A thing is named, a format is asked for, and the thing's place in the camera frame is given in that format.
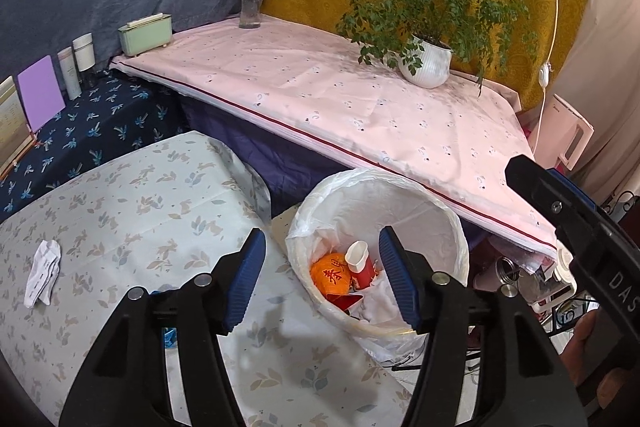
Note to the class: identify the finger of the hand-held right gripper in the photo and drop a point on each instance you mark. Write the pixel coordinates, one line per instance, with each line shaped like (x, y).
(550, 199)

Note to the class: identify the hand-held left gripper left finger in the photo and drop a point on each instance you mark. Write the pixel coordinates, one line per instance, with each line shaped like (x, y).
(245, 277)

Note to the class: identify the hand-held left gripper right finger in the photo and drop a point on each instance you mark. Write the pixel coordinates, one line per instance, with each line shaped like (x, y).
(397, 277)

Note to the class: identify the large white tissue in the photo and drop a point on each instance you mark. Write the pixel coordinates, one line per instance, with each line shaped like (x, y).
(380, 302)

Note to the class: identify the orange bag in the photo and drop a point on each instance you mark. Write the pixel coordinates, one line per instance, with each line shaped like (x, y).
(330, 274)

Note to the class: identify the white trash bin with liner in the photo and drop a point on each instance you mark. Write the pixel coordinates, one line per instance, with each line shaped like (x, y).
(350, 197)

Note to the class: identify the person's right hand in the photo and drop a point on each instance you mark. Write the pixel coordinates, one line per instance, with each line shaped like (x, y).
(585, 347)

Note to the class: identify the white cup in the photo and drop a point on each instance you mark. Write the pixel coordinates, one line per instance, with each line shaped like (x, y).
(564, 269)

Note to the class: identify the pink thermos with steel lid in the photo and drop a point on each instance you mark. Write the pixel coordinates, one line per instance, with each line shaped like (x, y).
(500, 274)

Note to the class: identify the blue crumpled wrapper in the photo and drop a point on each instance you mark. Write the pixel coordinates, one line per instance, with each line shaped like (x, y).
(168, 338)

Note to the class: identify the light floral tablecloth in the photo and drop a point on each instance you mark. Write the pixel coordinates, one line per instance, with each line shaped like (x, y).
(150, 207)

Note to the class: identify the dark purple cloth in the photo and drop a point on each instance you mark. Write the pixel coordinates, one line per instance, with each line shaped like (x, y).
(260, 147)

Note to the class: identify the beige curtain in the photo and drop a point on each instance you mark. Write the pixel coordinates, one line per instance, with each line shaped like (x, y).
(610, 57)

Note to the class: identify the green plant in white pot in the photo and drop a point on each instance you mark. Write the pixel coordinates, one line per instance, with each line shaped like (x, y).
(425, 62)

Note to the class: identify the pink cloth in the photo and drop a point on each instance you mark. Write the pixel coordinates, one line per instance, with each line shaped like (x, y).
(325, 97)

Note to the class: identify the small white crumpled tissue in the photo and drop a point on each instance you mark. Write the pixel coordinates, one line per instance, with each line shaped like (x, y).
(42, 272)

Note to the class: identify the navy leaf-print cloth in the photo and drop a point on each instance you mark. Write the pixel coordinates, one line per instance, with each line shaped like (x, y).
(100, 122)

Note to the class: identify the green tissue box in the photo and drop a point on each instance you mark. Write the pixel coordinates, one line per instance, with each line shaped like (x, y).
(145, 36)

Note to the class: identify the white bottle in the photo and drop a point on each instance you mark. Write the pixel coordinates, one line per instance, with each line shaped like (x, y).
(69, 74)

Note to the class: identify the purple card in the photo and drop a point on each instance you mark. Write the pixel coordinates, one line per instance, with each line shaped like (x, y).
(41, 94)

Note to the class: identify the white jar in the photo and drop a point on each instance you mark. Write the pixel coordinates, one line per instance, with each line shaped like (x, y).
(84, 54)

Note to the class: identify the gold desk calendar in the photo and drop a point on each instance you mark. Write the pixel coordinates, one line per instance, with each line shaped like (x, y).
(12, 127)

